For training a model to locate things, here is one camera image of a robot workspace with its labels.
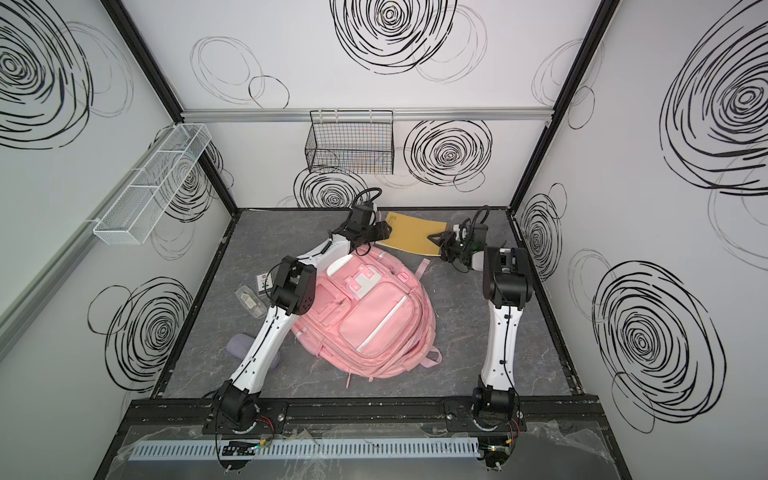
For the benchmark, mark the white mesh wall shelf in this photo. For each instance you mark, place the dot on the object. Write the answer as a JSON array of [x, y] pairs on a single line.
[[168, 182]]

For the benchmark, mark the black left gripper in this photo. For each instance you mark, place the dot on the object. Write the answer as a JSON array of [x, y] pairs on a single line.
[[372, 231]]

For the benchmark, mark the yellow padded envelope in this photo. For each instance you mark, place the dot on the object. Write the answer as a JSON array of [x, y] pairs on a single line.
[[411, 235]]

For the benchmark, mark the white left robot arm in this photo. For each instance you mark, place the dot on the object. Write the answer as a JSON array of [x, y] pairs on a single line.
[[292, 294]]

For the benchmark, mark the pink student backpack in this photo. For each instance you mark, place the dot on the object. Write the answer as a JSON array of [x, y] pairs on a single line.
[[371, 317]]

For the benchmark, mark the clear plastic case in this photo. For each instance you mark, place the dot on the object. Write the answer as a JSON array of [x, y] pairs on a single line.
[[251, 302]]

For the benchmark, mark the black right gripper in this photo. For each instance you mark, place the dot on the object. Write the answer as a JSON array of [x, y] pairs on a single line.
[[448, 246]]

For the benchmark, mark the white slotted cable duct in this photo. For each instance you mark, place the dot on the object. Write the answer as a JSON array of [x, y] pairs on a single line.
[[305, 449]]

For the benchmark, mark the black wire wall basket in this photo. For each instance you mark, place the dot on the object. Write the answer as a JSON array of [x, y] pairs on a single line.
[[360, 141]]

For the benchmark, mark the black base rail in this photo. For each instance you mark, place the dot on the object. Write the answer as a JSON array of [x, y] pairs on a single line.
[[454, 413]]

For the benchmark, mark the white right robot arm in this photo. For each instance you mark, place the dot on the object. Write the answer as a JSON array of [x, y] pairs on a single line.
[[507, 287]]

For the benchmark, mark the small white card packet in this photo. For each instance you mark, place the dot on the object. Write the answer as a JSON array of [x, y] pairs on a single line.
[[264, 282]]

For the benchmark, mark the purple eraser pouch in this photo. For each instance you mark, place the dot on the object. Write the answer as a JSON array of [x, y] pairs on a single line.
[[240, 344]]

